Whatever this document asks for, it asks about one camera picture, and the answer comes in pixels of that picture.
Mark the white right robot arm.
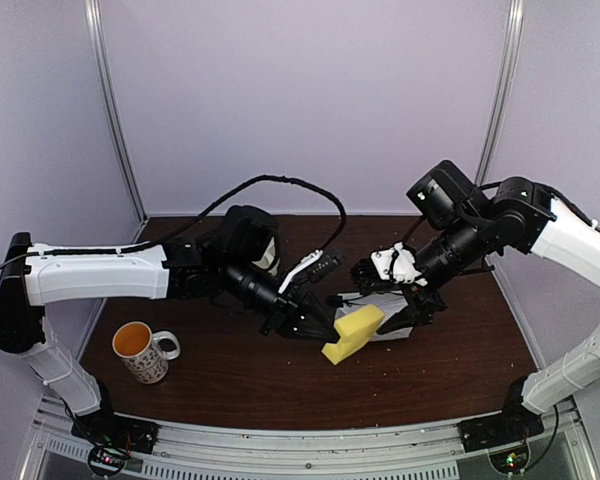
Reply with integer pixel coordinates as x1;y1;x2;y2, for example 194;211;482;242
370;160;600;442

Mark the white paper bag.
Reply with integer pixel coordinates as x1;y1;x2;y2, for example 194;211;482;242
334;292;413;342

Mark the aluminium corner post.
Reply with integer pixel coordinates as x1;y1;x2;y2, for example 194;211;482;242
474;0;525;186
84;0;148;223

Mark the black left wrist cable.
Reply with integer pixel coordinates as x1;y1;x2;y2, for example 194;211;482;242
144;173;347;261

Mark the right aluminium corner post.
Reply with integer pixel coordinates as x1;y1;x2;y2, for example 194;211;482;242
474;0;525;186

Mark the patterned mug orange inside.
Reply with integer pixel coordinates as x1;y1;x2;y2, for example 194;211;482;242
112;321;181;385

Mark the left aluminium corner post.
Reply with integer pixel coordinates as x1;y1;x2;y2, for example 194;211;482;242
84;0;148;223

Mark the aluminium front rail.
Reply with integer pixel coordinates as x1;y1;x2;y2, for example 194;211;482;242
19;384;596;480

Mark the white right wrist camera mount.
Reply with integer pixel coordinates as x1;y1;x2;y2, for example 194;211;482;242
370;242;427;286

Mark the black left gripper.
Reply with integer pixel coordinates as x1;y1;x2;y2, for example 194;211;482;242
223;255;342;343

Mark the cream ceramic mug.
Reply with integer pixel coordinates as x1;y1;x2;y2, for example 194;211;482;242
254;238;280;275

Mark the yellow sponge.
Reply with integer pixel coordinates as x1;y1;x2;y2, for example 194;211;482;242
321;305;385;365

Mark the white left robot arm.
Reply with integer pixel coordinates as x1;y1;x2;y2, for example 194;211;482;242
0;205;340;444

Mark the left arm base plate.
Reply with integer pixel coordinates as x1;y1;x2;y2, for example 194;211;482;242
71;410;159;454

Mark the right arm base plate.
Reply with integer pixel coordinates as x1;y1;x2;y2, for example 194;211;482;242
458;411;544;453

